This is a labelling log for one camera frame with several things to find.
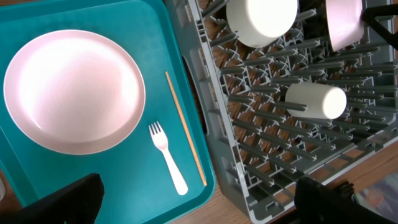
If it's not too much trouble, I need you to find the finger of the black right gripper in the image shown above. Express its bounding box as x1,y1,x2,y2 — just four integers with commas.
361,2,398,50

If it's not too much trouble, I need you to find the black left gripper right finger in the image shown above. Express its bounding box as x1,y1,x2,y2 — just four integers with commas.
294,177,393,224

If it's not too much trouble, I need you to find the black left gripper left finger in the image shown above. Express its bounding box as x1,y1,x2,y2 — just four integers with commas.
1,173,104,224

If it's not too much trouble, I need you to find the pink small bowl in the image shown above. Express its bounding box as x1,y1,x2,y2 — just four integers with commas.
325,0,364,52

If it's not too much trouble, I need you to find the cream white cup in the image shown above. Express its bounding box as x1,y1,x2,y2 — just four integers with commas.
285,82,347,119

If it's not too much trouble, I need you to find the white plastic fork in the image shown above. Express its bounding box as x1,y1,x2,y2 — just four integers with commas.
149,121,188,195

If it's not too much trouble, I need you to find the pink plate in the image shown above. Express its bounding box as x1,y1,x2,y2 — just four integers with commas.
3,29,146,155

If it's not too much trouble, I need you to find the white bowl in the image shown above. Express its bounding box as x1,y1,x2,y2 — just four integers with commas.
226,0,298,48

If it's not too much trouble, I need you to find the wooden chopstick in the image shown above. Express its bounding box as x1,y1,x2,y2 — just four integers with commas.
165,71,207,187

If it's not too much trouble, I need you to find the grey dishwasher rack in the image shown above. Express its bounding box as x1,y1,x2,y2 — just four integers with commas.
165,0,397,223

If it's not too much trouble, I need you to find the teal plastic tray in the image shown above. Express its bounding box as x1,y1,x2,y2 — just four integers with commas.
1,1,215,223

